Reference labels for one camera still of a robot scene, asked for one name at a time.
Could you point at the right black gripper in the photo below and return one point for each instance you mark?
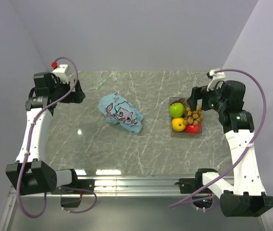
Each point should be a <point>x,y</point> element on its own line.
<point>204,94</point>

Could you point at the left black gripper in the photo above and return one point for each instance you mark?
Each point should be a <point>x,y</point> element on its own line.
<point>76,96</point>

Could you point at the brown fake longan bunch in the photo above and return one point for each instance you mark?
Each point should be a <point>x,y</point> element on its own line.
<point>193,117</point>

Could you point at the green fake apple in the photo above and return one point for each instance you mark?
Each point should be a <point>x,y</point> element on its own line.
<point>176,110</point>

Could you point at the yellow fake lemon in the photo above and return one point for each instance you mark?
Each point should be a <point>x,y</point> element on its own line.
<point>178,124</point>

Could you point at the red fake tomato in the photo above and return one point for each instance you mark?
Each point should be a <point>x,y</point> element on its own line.
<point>194,129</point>

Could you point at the light blue plastic bag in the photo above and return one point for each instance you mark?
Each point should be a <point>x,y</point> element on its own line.
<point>118,110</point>

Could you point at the dark red fake apple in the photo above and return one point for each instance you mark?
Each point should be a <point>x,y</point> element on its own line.
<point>182,101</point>

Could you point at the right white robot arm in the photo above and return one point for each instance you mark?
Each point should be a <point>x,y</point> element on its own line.
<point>247,196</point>

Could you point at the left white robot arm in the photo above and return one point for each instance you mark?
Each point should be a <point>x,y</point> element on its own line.
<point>30,174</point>

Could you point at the clear plastic fruit tray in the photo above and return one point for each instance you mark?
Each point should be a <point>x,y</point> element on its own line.
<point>182,134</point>

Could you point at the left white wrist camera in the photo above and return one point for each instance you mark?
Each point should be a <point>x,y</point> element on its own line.
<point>61,71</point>

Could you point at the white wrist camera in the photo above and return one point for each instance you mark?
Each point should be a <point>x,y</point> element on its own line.
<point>216,76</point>
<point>61,71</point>

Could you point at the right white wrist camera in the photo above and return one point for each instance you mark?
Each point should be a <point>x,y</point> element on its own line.
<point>216,76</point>

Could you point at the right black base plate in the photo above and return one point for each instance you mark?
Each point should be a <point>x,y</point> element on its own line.
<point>186,185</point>

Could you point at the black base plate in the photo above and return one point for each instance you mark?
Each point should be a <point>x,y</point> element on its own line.
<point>186,185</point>
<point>83,186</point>

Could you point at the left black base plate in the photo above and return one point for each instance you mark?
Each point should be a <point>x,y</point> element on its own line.
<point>83,186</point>

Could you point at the aluminium mounting rail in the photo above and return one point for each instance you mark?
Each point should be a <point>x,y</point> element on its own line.
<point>129,204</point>

